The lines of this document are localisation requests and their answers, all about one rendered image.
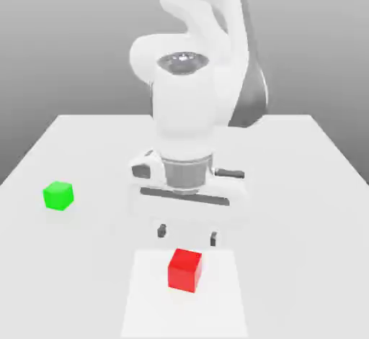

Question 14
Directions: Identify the small red cube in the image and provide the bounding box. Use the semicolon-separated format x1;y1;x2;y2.
167;248;203;294

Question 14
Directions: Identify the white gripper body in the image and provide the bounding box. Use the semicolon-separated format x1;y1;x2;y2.
130;179;249;227

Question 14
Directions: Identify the small green cube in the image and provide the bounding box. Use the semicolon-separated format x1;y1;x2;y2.
42;180;75;212

